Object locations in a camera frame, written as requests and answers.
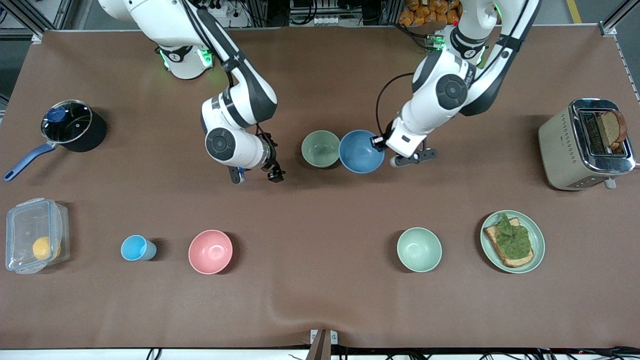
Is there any toast slice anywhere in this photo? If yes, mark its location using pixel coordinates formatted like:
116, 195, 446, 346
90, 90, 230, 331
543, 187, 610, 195
483, 216, 535, 268

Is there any beige chrome toaster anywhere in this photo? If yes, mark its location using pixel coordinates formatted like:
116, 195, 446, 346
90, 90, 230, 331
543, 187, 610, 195
538, 98, 637, 192

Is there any pale green plate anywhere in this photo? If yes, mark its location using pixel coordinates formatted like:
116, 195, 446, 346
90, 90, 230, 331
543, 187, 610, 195
480, 210, 546, 274

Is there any table edge mount bracket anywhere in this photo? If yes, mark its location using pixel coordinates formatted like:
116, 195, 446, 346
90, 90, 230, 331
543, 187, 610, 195
309, 328, 339, 360

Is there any aluminium frame profile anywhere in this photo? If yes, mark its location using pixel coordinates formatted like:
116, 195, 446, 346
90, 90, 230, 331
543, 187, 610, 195
597, 0, 640, 37

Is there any clear plastic lidded container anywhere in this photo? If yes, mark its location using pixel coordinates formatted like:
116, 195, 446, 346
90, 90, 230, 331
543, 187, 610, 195
5, 198, 71, 275

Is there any glass lid blue knob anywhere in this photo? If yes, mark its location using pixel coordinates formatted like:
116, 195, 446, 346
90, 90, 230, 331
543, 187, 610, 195
40, 99, 94, 145

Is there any brown table cloth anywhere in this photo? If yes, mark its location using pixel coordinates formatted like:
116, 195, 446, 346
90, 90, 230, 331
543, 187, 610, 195
0, 26, 640, 351

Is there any pale green bowl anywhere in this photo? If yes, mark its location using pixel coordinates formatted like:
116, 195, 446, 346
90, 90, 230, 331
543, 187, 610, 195
301, 130, 342, 169
396, 227, 443, 273

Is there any pink bowl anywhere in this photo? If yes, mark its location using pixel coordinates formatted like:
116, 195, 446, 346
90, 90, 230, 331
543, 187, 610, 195
188, 229, 234, 275

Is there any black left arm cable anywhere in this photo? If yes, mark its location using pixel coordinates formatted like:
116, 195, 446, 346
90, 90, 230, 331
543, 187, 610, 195
375, 72, 417, 138

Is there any green lettuce leaf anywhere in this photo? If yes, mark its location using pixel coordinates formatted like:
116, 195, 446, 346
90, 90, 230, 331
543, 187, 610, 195
495, 213, 532, 260

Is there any brown bread slice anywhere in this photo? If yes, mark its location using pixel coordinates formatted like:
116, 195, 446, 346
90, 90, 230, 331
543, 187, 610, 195
596, 109, 628, 151

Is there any light blue cup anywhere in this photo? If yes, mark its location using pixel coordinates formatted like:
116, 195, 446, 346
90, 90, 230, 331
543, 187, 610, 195
120, 234, 158, 262

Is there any orange snack bag pile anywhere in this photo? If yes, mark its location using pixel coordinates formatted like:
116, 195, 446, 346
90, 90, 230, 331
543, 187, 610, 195
398, 0, 463, 27

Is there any blue bowl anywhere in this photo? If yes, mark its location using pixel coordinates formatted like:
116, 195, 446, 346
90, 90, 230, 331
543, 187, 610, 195
338, 129, 386, 175

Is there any yellow lemon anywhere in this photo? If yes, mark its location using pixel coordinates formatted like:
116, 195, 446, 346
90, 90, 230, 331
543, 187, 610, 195
32, 236, 62, 261

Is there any black pot blue handle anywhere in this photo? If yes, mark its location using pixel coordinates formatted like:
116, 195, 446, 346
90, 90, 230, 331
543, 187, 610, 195
3, 99, 108, 182

